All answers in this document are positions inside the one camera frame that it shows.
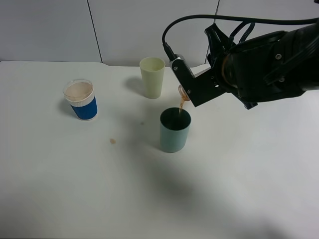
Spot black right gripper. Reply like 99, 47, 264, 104
205, 24, 284, 110

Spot clear bottle red label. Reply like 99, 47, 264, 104
178, 85, 190, 101

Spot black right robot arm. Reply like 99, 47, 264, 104
205, 20, 319, 109

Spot pale yellow plastic cup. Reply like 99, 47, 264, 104
140, 57, 165, 99

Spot teal plastic cup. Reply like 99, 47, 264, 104
160, 108, 191, 153

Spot blue sleeved clear cup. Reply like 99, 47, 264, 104
63, 79, 98, 121

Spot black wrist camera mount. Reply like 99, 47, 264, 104
170, 55, 227, 107

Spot black camera cable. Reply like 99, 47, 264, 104
162, 14, 319, 62

